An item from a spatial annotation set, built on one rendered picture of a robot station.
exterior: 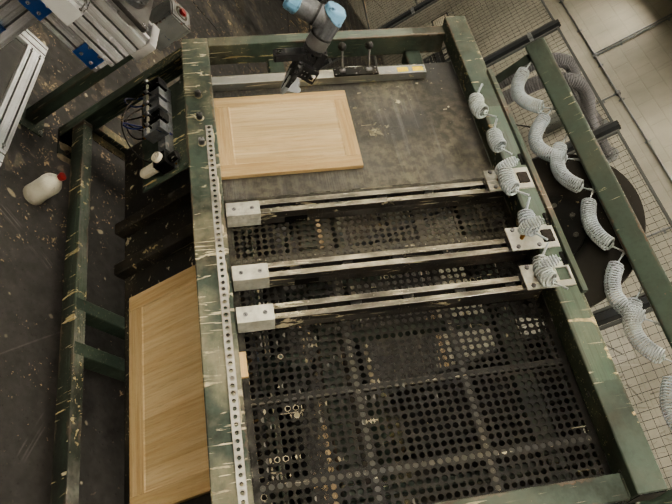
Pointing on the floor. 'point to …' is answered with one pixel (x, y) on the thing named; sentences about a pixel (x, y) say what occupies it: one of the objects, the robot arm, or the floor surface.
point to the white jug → (43, 188)
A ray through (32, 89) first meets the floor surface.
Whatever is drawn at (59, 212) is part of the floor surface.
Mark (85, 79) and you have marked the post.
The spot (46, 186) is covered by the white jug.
